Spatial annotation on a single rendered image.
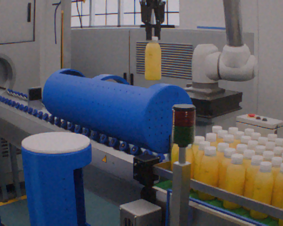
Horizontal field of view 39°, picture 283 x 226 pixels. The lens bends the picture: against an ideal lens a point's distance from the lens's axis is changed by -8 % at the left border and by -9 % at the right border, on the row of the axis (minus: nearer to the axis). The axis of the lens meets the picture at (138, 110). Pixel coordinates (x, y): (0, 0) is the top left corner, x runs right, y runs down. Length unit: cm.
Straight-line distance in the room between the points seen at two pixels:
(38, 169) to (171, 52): 237
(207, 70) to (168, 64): 142
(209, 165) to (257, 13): 341
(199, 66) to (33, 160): 117
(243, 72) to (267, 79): 235
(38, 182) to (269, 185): 84
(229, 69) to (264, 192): 116
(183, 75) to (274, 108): 138
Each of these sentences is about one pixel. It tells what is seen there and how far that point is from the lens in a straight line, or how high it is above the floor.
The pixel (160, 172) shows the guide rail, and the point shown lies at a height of 96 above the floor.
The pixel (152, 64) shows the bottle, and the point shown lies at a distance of 174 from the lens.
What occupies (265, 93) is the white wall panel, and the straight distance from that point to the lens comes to 465.
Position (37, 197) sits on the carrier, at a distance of 161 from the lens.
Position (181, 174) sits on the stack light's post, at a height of 107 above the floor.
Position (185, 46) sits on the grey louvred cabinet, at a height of 129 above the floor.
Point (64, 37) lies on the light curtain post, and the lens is 302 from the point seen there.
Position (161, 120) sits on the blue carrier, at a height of 110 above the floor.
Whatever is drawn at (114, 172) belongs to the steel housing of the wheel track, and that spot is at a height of 85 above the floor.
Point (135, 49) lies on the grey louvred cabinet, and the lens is 399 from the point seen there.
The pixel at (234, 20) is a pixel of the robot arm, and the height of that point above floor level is 152.
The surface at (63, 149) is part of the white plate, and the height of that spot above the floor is 104.
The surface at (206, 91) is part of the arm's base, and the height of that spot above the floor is 111.
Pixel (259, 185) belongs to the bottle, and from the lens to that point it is 126.
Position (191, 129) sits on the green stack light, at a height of 120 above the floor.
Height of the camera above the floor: 147
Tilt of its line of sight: 12 degrees down
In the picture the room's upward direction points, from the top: straight up
